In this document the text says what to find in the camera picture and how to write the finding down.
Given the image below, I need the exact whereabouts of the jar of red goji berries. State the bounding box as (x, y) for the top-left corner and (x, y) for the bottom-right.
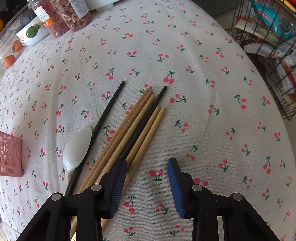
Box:
(27, 0), (69, 38)

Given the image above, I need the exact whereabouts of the black chopstick right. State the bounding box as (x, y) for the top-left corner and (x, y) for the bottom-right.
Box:
(119, 86), (168, 159)

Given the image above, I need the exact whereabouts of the dark green pumpkin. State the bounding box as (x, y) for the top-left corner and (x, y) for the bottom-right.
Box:
(20, 9), (36, 26)

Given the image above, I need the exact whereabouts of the cherry print tablecloth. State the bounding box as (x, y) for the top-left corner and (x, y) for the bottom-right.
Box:
(1, 1), (295, 240)

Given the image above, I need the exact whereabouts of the glass jar with wooden lid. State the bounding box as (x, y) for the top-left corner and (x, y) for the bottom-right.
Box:
(1, 20), (25, 70)

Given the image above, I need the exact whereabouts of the white plastic spoon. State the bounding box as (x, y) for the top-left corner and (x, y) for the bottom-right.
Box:
(63, 126), (92, 186)

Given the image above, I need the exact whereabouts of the white ceramic bowl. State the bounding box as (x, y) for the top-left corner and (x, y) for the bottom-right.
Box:
(16, 17), (50, 46)

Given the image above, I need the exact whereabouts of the jar of dried fruit rings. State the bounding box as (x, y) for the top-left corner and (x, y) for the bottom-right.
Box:
(51, 0), (92, 32)

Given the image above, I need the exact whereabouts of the black chopstick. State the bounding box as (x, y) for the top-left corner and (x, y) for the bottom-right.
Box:
(119, 86), (168, 159)
(61, 81), (125, 196)

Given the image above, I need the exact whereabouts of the pink perforated utensil basket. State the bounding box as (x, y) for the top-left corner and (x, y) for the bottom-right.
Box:
(0, 132), (23, 177)

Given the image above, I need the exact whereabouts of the wooden chopstick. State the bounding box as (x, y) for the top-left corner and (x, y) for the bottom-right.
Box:
(78, 89), (155, 192)
(126, 106), (161, 168)
(75, 89), (153, 194)
(91, 94), (155, 184)
(70, 106), (167, 239)

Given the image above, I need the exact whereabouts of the white electric pot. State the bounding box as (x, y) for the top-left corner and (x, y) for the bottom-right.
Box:
(85, 0), (118, 12)

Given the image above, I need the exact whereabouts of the black chopstick left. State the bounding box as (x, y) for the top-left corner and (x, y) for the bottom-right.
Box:
(61, 81), (125, 196)

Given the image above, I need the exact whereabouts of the small green lime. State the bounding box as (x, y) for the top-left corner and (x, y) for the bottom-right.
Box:
(26, 25), (39, 39)

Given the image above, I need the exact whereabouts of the black wire rack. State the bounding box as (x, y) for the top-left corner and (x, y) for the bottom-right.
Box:
(227, 1), (295, 121)

